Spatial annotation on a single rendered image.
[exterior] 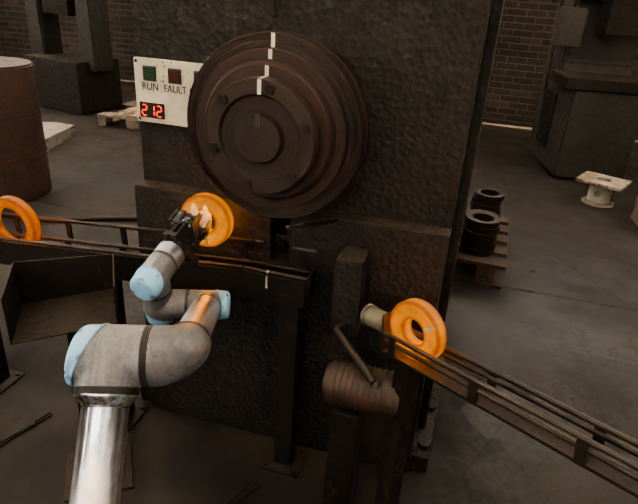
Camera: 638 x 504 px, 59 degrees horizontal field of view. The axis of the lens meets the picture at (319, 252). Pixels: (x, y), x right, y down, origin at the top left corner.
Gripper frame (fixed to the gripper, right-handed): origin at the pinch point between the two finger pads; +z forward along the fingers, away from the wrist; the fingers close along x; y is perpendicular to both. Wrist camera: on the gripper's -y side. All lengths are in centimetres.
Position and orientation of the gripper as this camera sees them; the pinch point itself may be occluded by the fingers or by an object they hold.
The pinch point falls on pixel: (206, 213)
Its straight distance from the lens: 165.3
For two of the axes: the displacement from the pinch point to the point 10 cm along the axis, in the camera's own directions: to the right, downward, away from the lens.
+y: -0.3, -7.7, -6.4
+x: -9.6, -1.6, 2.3
